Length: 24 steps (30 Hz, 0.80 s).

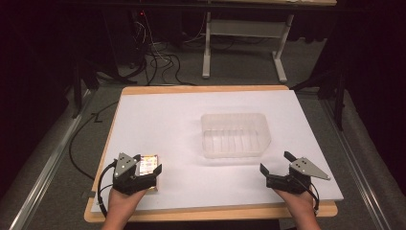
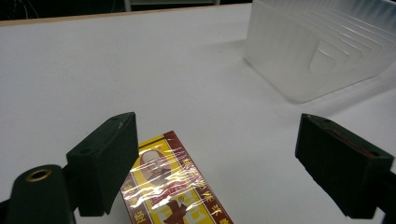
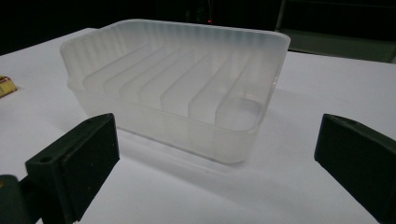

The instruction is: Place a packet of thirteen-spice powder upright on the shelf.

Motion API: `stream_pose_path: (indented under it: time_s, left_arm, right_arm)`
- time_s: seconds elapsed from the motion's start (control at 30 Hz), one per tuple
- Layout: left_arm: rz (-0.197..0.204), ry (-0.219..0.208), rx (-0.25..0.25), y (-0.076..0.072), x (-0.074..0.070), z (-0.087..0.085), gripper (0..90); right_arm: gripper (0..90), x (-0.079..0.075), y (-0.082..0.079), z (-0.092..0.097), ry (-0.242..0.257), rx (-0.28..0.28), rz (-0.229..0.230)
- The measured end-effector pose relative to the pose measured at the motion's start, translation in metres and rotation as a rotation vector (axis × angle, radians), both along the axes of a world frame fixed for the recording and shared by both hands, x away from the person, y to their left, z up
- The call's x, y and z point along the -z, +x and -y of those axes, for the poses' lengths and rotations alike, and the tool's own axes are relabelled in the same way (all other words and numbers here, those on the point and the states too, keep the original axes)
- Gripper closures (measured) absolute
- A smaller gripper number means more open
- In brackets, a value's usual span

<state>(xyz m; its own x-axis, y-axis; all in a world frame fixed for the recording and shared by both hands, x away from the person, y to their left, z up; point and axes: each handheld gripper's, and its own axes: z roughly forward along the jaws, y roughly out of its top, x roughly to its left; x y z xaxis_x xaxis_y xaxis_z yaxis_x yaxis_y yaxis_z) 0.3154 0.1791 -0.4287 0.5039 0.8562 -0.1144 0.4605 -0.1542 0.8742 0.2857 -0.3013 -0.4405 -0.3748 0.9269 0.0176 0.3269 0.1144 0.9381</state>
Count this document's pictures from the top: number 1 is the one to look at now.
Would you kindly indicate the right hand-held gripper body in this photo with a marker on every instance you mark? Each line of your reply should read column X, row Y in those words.
column 295, row 177

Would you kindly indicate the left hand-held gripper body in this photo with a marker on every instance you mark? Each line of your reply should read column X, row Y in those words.
column 127, row 179

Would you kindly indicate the colourful printed small box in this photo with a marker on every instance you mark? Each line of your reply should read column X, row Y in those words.
column 148, row 165

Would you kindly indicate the clear plastic container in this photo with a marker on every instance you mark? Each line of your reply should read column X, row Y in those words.
column 235, row 135

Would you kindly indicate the person's left hand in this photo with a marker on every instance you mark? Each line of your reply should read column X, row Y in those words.
column 123, row 202

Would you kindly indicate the person's right hand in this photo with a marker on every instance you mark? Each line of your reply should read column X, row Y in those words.
column 295, row 201

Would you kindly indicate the white board sheet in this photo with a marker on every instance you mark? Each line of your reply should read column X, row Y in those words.
column 191, row 134

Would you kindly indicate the black metal stand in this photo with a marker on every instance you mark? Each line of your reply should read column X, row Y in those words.
column 78, row 89
column 339, row 96

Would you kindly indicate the wooden table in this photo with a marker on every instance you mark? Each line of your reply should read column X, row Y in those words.
column 204, row 88

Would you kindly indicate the metal floor rail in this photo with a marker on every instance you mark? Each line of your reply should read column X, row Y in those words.
column 354, row 166
column 48, row 163

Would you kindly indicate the white metal desk frame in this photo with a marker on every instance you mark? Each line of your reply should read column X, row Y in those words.
column 245, row 28

